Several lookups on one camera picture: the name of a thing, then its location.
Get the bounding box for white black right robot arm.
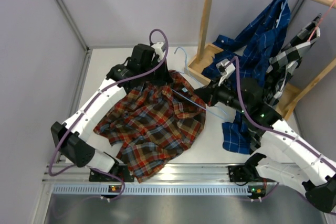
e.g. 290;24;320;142
195;78;335;214

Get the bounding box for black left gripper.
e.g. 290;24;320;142
140;58;173;86

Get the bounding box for light blue wire hanger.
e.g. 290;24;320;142
167;47;236;124

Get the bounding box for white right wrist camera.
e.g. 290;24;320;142
216;59;236;87

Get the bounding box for wooden rack base tray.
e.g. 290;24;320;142
187;44;301;121

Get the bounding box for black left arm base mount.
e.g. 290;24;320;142
89;164;134;183

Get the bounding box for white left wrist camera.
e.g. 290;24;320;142
151;41;167;60

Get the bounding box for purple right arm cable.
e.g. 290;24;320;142
224;56;336;209

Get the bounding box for red brown plaid shirt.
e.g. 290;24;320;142
93;70;206;183

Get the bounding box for perforated white cable duct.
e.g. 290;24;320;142
53;184;251;196

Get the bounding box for blue hanger under blue shirt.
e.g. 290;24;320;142
275;0;289;28

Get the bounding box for wooden rack upright post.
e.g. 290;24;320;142
196;0;212;63

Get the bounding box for blue plaid shirt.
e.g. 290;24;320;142
202;0;291;154

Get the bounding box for aluminium table edge rail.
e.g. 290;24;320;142
43;163;329;183

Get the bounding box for aluminium corner frame post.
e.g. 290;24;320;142
55;0;89;52

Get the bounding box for wooden diagonal rack brace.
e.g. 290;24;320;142
284;59;335;120

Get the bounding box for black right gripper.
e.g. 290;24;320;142
194;75;248;114

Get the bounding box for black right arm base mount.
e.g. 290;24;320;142
228;165;263;183

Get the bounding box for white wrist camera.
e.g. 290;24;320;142
151;41;167;60
216;59;236;87

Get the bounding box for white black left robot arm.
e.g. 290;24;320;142
51;41;172;182

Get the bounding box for pink wire hanger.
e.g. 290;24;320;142
307;0;336;41

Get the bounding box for black white checkered shirt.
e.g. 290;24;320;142
249;13;322;154

